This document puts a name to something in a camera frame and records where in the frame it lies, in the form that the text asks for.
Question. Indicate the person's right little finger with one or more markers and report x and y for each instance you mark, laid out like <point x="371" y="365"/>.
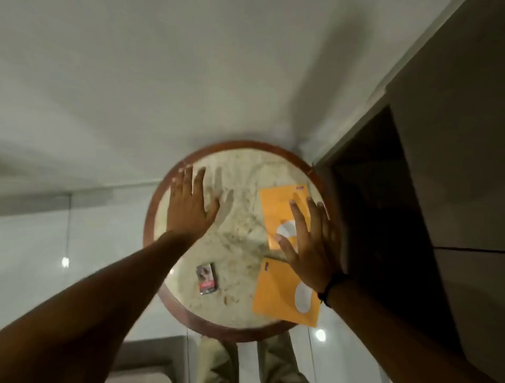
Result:
<point x="335" y="238"/>

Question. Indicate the person's left hand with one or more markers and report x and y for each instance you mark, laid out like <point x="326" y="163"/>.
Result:
<point x="186" y="213"/>

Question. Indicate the person's left thumb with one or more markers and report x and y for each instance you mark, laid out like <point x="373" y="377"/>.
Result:
<point x="213" y="210"/>

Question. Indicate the small dark printed box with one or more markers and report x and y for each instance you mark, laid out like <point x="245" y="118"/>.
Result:
<point x="206" y="278"/>

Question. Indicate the person's left forearm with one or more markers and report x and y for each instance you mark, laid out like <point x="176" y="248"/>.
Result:
<point x="86" y="311"/>

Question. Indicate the person's right hand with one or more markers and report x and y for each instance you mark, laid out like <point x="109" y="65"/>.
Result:
<point x="317" y="256"/>

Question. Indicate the orange packet with white oval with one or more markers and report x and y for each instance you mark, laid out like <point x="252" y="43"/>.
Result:
<point x="278" y="207"/>
<point x="276" y="294"/>

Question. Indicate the round marble table wooden rim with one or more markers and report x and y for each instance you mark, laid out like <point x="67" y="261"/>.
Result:
<point x="236" y="335"/>

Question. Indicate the dark wooden cabinet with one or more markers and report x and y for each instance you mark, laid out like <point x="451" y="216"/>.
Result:
<point x="378" y="221"/>

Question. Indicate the person's beige trousers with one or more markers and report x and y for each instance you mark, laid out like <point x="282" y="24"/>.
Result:
<point x="282" y="361"/>

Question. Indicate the person's left little finger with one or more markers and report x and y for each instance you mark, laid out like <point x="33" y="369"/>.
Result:
<point x="174" y="187"/>

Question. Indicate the black wristband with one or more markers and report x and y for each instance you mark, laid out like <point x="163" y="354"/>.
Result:
<point x="330" y="287"/>

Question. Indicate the person's left middle finger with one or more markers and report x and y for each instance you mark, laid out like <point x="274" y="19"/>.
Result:
<point x="189" y="179"/>

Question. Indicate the person's right middle finger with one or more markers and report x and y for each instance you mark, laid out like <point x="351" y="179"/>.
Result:
<point x="313" y="217"/>

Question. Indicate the person's right thumb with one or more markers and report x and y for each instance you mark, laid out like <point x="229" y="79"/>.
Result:
<point x="286" y="248"/>

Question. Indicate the person's right forearm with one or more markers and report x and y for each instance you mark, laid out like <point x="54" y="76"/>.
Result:
<point x="394" y="339"/>

